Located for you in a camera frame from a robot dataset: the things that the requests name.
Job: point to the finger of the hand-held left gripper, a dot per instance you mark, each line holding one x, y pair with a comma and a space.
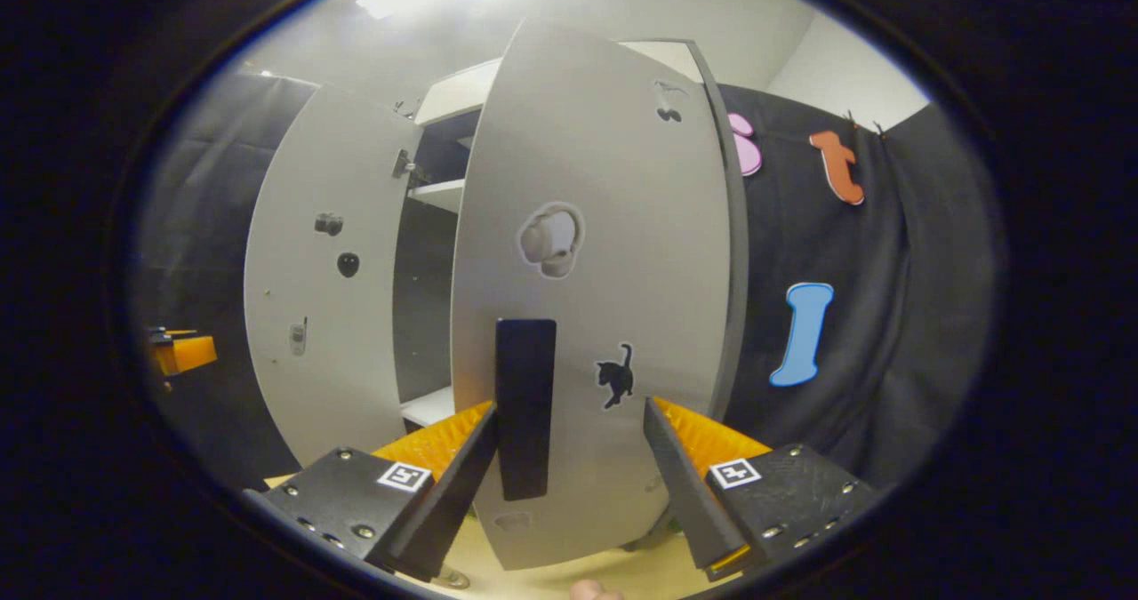
188, 356
173, 332

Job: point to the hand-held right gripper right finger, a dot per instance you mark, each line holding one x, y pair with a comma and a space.
680, 484

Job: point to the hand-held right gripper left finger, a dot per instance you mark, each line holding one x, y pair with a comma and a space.
449, 502

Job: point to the white door with camera sticker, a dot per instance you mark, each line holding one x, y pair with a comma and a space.
329, 316

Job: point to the white door with cat sticker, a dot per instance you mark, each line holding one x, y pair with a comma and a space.
613, 164

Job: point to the white cabinet shelf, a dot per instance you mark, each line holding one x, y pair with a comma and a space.
428, 406
437, 195

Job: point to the white and grey cabinet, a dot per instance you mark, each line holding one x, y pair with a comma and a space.
427, 280

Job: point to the metal door hinge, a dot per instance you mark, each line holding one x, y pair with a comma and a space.
404, 164

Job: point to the white cabinet drawer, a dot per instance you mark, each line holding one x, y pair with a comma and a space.
458, 93

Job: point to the green and white object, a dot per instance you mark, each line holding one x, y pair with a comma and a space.
674, 522

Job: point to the black backdrop cloth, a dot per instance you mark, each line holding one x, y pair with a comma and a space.
889, 316

